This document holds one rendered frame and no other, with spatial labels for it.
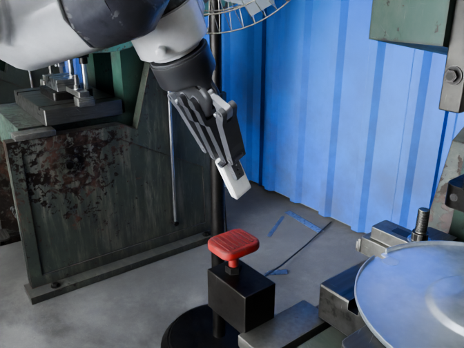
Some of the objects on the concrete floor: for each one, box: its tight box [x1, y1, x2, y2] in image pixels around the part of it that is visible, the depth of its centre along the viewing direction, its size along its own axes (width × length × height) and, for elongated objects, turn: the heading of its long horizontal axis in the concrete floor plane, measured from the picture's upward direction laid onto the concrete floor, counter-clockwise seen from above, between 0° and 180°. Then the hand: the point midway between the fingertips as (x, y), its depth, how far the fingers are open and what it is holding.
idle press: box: [0, 0, 237, 305], centre depth 205 cm, size 153×99×174 cm, turn 126°
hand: (233, 175), depth 69 cm, fingers closed
